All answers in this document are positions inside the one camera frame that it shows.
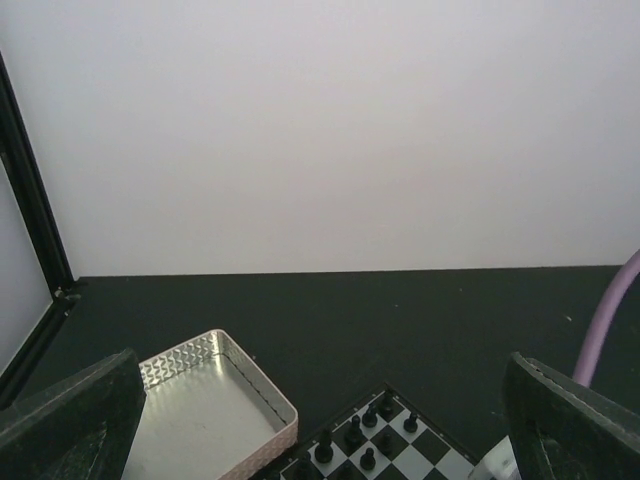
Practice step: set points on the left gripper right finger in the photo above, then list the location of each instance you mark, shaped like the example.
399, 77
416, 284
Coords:
562, 430

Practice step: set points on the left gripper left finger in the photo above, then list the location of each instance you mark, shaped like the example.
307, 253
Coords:
81, 427

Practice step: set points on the black chess pieces row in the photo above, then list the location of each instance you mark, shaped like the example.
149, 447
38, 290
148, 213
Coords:
379, 438

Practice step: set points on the pink metal tin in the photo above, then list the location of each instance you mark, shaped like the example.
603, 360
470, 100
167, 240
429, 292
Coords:
210, 413

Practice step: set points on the black white chessboard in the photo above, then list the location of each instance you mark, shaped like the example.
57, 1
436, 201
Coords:
450, 459

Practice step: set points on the black frame post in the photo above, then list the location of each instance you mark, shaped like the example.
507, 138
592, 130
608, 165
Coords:
26, 182

